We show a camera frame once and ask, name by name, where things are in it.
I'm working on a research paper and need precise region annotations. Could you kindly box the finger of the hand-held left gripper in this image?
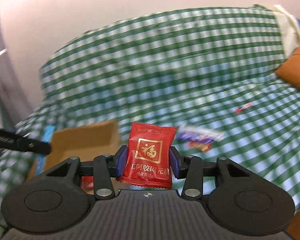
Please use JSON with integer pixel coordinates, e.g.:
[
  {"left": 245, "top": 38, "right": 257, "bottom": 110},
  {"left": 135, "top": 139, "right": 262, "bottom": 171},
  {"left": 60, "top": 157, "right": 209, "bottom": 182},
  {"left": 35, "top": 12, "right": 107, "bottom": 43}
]
[{"left": 0, "top": 126, "right": 52, "bottom": 155}]

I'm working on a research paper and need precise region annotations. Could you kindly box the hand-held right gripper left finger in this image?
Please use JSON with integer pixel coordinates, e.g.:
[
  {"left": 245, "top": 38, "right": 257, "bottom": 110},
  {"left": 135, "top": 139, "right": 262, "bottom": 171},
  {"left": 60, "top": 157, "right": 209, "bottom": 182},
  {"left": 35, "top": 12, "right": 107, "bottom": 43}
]
[{"left": 44, "top": 145, "right": 129, "bottom": 200}]

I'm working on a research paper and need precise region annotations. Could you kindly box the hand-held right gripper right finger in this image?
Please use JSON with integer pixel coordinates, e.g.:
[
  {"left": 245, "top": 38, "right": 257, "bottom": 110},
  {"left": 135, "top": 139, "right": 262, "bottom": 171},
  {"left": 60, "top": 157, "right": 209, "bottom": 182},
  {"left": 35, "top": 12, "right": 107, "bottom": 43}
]
[{"left": 169, "top": 146, "right": 258, "bottom": 199}]

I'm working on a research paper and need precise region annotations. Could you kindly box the blue snack packet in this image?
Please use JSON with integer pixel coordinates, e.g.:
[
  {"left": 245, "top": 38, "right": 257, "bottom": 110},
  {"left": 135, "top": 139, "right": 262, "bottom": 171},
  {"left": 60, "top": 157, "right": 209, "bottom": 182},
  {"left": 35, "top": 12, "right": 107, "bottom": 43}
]
[{"left": 36, "top": 126, "right": 54, "bottom": 174}]

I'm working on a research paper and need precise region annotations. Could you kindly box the red square snack packet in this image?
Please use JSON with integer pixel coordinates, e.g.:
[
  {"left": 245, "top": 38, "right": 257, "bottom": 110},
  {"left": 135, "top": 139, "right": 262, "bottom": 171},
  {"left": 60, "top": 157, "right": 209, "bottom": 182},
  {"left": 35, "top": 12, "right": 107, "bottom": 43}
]
[{"left": 116, "top": 122, "right": 177, "bottom": 190}]

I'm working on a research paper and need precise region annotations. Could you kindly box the cardboard box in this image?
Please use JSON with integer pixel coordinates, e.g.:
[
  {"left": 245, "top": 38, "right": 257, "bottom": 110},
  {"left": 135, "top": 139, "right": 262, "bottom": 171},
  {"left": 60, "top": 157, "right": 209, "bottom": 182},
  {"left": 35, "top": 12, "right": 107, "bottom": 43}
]
[{"left": 27, "top": 119, "right": 122, "bottom": 195}]

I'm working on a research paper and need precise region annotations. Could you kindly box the small colourful candy wrapper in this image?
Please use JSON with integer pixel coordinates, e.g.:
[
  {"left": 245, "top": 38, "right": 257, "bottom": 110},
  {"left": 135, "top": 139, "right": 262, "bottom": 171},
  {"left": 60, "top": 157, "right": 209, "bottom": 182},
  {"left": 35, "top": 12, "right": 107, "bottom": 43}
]
[{"left": 187, "top": 140, "right": 213, "bottom": 153}]

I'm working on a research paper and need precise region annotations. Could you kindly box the clear plastic snack packet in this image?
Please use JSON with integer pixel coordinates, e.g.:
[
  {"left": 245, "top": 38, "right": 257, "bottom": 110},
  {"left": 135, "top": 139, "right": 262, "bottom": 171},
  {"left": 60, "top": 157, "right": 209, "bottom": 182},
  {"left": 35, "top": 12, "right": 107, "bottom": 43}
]
[{"left": 176, "top": 124, "right": 225, "bottom": 146}]

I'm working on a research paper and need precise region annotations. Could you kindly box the long red snack strip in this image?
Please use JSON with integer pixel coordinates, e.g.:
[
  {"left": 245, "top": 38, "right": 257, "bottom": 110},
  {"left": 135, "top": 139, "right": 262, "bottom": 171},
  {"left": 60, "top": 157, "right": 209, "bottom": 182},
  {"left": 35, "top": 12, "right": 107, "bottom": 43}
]
[{"left": 234, "top": 102, "right": 254, "bottom": 114}]

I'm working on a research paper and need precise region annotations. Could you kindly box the green checked blanket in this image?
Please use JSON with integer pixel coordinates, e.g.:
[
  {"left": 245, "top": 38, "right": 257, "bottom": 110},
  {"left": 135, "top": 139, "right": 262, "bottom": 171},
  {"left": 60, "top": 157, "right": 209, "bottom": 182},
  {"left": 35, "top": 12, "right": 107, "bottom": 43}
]
[{"left": 0, "top": 5, "right": 300, "bottom": 230}]

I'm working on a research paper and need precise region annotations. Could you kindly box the orange pillow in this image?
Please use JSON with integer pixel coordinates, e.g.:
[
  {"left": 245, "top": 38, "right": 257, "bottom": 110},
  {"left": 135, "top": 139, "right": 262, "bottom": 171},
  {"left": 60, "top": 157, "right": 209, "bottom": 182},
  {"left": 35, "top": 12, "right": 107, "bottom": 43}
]
[{"left": 275, "top": 44, "right": 300, "bottom": 93}]

